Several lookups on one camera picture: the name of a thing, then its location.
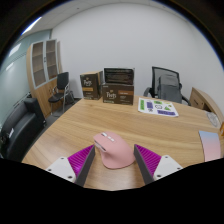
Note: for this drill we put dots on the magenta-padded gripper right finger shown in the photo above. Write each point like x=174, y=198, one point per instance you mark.
x=150, y=160

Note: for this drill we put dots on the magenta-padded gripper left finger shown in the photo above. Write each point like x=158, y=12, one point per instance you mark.
x=80, y=160

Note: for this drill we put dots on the pink computer mouse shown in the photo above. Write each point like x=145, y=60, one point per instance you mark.
x=115, y=151

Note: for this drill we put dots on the pink and blue mouse pad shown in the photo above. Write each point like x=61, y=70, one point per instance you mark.
x=210, y=146

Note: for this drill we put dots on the white sticker sheet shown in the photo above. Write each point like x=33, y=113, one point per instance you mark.
x=156, y=107

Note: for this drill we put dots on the black leather sofa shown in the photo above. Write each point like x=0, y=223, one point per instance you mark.
x=18, y=130

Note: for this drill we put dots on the wide brown coffee box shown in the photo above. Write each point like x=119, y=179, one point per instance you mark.
x=117, y=94

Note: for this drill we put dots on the grey backpack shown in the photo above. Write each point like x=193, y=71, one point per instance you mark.
x=169, y=89

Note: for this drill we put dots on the clear bag with round logo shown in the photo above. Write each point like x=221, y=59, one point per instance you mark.
x=213, y=119

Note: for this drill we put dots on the small orange cardboard box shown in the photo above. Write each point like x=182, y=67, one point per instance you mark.
x=221, y=128

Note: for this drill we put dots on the wooden side desk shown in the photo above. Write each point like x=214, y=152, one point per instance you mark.
x=201, y=98

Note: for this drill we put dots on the black visitor chair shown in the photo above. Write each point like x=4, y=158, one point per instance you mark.
x=62, y=81

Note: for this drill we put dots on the black mesh office chair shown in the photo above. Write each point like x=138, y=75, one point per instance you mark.
x=156, y=74

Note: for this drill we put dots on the open black box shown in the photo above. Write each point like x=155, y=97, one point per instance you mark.
x=118, y=76

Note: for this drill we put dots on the wooden shelf cabinet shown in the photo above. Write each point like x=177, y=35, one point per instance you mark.
x=41, y=73

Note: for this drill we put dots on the ceiling light strip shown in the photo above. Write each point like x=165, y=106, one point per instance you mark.
x=31, y=26

